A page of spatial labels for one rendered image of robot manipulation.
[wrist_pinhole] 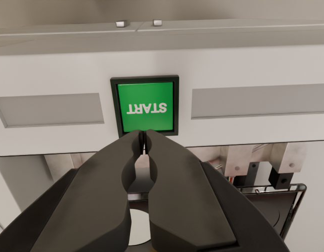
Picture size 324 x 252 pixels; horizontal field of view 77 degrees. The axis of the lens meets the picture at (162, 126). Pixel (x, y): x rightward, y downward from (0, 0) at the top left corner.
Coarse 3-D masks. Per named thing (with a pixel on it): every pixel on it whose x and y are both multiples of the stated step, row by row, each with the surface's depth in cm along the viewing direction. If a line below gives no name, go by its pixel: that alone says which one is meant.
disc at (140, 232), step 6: (132, 210) 33; (138, 210) 33; (132, 216) 34; (138, 216) 34; (144, 216) 34; (132, 222) 35; (138, 222) 35; (144, 222) 35; (132, 228) 35; (138, 228) 36; (144, 228) 36; (132, 234) 36; (138, 234) 36; (144, 234) 36; (132, 240) 37; (138, 240) 37; (144, 240) 37
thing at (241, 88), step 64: (0, 64) 16; (64, 64) 16; (128, 64) 16; (192, 64) 16; (256, 64) 17; (320, 64) 17; (0, 128) 18; (64, 128) 19; (192, 128) 19; (256, 128) 20; (320, 128) 20
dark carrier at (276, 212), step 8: (288, 192) 33; (256, 200) 33; (264, 200) 34; (272, 200) 34; (280, 200) 34; (288, 200) 34; (136, 208) 33; (144, 208) 33; (264, 208) 35; (272, 208) 35; (280, 208) 35; (288, 208) 35; (272, 216) 36; (280, 216) 36; (272, 224) 37; (280, 224) 37; (128, 248) 38; (136, 248) 38; (144, 248) 38; (152, 248) 38
